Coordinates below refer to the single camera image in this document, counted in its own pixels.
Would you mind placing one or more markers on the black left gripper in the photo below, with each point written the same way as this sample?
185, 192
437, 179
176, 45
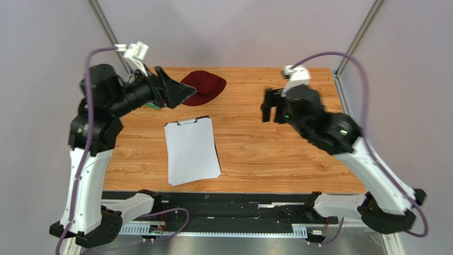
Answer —
162, 88

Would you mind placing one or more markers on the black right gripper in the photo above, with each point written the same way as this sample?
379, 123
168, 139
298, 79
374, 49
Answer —
279, 104

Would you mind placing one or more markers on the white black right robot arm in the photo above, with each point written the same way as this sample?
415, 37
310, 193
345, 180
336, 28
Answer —
388, 203

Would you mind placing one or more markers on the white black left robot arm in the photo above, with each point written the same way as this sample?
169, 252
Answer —
92, 139

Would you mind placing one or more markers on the green folded cloth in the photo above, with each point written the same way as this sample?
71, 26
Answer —
152, 106

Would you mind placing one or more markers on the dark red cap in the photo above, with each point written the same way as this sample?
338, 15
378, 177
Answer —
208, 86

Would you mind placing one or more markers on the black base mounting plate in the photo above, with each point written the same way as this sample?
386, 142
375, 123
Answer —
238, 213

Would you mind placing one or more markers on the aluminium frame rail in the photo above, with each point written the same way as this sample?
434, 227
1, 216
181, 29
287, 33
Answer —
350, 235

